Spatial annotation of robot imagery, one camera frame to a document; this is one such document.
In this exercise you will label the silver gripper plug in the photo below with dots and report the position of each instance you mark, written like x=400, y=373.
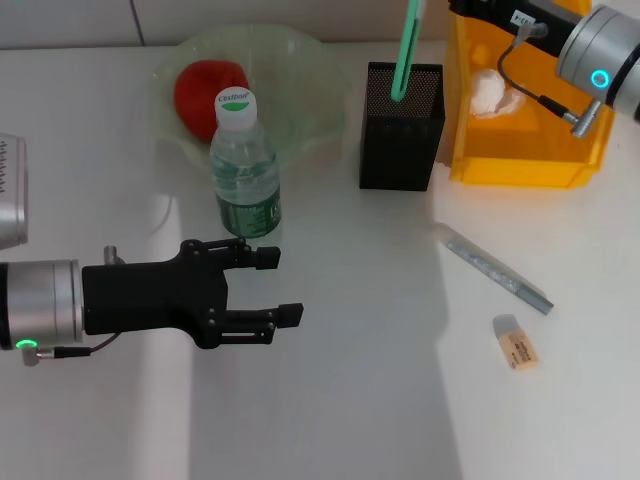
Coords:
x=112, y=255
x=532, y=30

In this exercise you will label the pale green glass fruit bowl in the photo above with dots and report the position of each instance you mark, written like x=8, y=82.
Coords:
x=300, y=100

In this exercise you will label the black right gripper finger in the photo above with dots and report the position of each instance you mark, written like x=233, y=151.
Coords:
x=462, y=6

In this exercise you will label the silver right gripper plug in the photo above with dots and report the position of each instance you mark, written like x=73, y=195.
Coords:
x=532, y=30

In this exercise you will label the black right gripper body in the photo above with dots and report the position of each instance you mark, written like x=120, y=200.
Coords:
x=500, y=10

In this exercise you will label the green utility knife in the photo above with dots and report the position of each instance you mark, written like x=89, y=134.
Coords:
x=405, y=60

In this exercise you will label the red-orange fruit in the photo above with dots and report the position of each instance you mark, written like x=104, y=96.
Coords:
x=197, y=95

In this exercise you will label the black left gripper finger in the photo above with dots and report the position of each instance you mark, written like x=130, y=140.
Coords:
x=267, y=257
x=291, y=315

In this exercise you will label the white paper ball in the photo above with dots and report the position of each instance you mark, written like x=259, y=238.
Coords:
x=487, y=92

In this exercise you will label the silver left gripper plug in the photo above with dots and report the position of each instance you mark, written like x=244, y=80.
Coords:
x=112, y=255

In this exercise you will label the black mesh pen holder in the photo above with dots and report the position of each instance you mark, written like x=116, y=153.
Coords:
x=400, y=145

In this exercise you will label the silver staples strip clear wrapper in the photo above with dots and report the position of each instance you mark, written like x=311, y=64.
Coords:
x=500, y=275

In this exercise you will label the orange eraser white end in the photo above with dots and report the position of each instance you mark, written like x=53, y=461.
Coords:
x=517, y=345

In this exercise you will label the clear water bottle green label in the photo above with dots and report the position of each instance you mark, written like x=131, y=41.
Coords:
x=245, y=165

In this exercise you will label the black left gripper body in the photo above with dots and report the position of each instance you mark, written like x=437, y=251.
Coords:
x=150, y=295

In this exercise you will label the yellow plastic bin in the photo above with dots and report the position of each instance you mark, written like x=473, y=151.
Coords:
x=530, y=150

